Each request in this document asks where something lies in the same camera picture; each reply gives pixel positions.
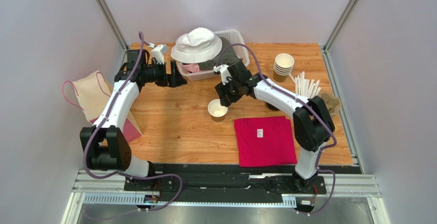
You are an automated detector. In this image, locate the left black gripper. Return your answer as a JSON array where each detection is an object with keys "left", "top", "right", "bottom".
[{"left": 142, "top": 60, "right": 187, "bottom": 88}]

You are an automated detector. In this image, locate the brown paper coffee cup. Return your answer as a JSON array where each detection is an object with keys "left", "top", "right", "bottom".
[{"left": 207, "top": 99, "right": 228, "bottom": 123}]

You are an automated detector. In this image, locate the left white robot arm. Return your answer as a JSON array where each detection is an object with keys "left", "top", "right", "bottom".
[{"left": 80, "top": 44, "right": 187, "bottom": 180}]

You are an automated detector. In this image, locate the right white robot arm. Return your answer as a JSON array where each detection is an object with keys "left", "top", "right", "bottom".
[{"left": 213, "top": 65, "right": 335, "bottom": 188}]

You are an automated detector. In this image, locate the pink cloth in basket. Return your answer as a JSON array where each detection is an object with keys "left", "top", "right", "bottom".
[{"left": 181, "top": 63, "right": 200, "bottom": 73}]

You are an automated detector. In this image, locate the white bucket hat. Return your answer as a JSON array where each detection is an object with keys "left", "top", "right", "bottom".
[{"left": 170, "top": 27, "right": 223, "bottom": 64}]

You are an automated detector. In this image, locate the olive green folded garment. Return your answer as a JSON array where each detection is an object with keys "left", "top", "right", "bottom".
[{"left": 198, "top": 37, "right": 242, "bottom": 71}]

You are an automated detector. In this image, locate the stack of black lids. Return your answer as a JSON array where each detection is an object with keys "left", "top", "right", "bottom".
[{"left": 266, "top": 103, "right": 279, "bottom": 111}]

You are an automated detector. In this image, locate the folded red t-shirt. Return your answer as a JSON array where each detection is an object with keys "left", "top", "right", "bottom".
[{"left": 234, "top": 116, "right": 297, "bottom": 168}]

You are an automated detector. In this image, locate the white plastic basket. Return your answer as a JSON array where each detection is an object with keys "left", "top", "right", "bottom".
[{"left": 171, "top": 30, "right": 250, "bottom": 81}]

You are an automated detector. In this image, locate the stack of paper cups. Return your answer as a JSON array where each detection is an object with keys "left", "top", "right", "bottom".
[{"left": 273, "top": 53, "right": 295, "bottom": 83}]

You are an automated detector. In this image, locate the bundle of white straws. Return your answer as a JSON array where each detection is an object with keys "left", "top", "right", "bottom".
[{"left": 289, "top": 71, "right": 322, "bottom": 98}]

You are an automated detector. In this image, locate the cardboard cup carrier tray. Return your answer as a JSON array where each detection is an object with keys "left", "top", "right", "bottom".
[{"left": 319, "top": 92, "right": 342, "bottom": 117}]

